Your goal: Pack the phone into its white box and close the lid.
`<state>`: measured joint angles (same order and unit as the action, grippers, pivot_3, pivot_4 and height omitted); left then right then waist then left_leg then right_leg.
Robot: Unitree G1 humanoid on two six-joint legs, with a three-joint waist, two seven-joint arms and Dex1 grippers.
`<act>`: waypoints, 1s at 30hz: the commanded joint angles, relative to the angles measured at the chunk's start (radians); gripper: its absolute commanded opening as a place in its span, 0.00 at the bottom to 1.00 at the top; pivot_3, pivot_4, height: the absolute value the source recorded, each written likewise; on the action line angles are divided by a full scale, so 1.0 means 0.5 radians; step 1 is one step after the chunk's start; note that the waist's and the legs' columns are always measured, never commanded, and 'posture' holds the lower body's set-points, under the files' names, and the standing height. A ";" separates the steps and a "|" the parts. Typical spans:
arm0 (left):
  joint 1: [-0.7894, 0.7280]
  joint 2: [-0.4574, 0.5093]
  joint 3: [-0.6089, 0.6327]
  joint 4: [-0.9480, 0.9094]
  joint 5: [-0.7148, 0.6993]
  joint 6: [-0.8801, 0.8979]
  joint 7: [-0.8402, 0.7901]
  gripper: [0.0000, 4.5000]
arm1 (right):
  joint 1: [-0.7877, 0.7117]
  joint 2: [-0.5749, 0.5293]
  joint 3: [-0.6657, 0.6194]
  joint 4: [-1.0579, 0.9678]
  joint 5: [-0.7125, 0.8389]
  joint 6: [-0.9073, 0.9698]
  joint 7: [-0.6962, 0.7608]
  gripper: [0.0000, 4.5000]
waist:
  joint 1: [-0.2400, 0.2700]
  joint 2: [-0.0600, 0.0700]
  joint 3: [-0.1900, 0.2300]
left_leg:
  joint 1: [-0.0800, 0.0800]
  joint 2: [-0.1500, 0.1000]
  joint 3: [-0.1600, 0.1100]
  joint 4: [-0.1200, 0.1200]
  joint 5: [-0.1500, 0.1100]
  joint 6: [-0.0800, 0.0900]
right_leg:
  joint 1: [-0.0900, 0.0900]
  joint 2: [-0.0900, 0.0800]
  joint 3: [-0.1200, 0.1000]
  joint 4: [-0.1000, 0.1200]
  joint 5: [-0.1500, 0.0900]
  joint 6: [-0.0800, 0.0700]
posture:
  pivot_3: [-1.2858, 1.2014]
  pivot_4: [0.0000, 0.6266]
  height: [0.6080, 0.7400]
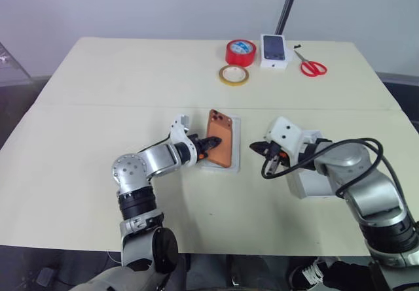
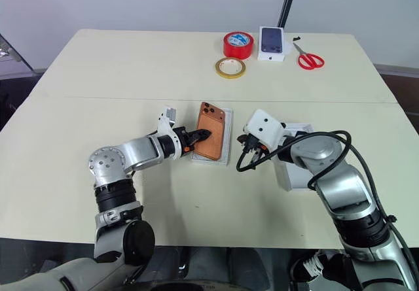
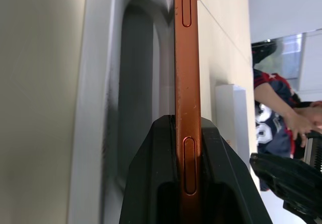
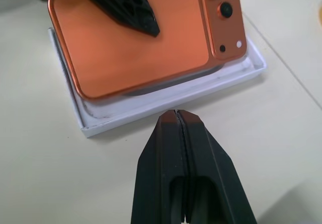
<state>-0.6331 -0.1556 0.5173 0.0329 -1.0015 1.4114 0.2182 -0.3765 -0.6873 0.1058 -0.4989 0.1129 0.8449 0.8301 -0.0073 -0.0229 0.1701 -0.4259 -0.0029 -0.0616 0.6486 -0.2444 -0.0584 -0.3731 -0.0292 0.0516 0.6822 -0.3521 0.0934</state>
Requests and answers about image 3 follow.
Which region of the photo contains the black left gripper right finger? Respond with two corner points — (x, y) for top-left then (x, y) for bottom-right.
(200, 118), (274, 224)

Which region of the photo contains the white phone box base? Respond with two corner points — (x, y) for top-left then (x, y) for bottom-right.
(67, 0), (176, 224)

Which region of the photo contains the finger of the ribbed right gripper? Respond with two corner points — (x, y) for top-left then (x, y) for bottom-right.
(303, 130), (322, 175)

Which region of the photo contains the orange smartphone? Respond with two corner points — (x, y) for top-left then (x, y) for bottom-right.
(173, 0), (205, 224)

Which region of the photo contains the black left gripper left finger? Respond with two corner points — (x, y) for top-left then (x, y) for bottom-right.
(119, 114), (181, 224)

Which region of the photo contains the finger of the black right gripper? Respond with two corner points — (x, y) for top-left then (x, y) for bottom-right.
(249, 152), (318, 187)

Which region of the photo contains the white box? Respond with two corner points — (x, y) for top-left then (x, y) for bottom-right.
(215, 83), (252, 168)

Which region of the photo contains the bystander bare hand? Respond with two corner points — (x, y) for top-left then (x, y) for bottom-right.
(286, 109), (316, 144)

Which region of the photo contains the person in navy football jersey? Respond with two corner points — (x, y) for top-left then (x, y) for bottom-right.
(251, 40), (322, 192)

